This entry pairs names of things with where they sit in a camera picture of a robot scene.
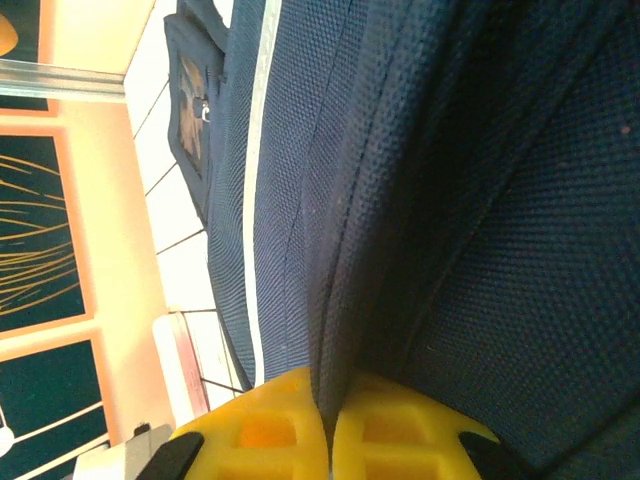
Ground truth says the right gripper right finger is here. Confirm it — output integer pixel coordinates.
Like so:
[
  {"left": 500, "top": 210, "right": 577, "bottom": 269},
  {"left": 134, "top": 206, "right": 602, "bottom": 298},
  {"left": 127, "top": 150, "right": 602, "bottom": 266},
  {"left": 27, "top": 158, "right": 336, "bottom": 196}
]
[{"left": 332, "top": 372, "right": 524, "bottom": 480}]

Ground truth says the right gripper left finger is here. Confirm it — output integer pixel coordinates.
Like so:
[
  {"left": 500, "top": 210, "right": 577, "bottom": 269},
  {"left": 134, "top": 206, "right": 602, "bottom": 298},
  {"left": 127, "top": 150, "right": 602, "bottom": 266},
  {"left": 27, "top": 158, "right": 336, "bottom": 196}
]
[{"left": 144, "top": 367, "right": 329, "bottom": 480}]

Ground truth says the navy blue backpack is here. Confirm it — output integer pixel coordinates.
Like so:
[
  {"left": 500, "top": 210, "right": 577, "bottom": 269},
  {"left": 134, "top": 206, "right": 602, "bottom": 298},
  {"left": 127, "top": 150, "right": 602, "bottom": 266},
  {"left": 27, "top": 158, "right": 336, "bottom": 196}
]
[{"left": 163, "top": 0, "right": 640, "bottom": 480}]

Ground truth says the aluminium frame post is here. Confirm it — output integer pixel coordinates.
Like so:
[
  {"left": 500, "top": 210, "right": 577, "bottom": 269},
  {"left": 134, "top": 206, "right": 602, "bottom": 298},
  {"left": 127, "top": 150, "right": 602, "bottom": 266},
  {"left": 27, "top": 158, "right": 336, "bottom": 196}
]
[{"left": 0, "top": 57, "right": 127, "bottom": 104}]

